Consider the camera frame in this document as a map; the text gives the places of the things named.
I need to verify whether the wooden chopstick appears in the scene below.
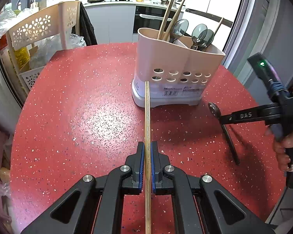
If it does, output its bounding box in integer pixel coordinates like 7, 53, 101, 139
213, 18, 224, 36
157, 0, 175, 40
161, 0, 178, 40
168, 0, 187, 41
165, 0, 186, 41
144, 81, 152, 234

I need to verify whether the yellow packet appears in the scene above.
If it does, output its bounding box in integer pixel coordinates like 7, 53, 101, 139
15, 46, 31, 70

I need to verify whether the black hanging cloth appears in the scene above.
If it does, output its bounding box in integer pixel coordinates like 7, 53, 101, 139
72, 2, 98, 46

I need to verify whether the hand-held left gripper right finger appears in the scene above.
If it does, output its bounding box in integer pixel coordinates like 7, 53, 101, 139
151, 141, 275, 234

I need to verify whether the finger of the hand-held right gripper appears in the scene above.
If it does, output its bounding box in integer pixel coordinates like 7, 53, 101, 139
222, 103, 283, 125

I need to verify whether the pink plastic utensil holder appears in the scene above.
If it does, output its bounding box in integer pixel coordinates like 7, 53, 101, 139
131, 27, 226, 108

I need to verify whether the pink plastic storage rack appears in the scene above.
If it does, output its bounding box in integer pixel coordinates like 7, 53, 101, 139
6, 1, 81, 95

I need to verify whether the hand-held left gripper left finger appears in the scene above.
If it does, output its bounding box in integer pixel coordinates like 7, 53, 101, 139
21, 141, 146, 234

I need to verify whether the crumpled clear plastic bag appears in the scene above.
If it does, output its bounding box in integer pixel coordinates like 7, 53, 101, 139
0, 4, 18, 42

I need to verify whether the built-in black oven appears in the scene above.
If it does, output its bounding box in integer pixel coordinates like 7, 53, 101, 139
132, 5, 186, 34

